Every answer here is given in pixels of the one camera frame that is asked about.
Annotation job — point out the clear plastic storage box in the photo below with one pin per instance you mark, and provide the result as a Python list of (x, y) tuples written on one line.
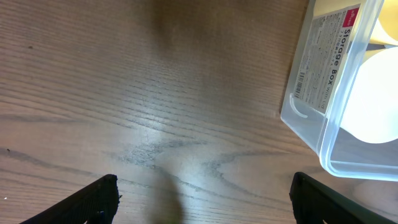
[(332, 44)]

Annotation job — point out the cream white plastic cup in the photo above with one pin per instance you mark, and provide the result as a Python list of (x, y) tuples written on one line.
[(371, 111)]

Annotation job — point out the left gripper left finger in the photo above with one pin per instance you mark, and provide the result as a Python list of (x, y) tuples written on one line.
[(95, 203)]

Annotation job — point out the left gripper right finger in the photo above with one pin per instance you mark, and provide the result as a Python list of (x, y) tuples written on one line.
[(315, 203)]

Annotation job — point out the yellow plastic cup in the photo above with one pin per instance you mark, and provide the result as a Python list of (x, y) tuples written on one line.
[(385, 29)]

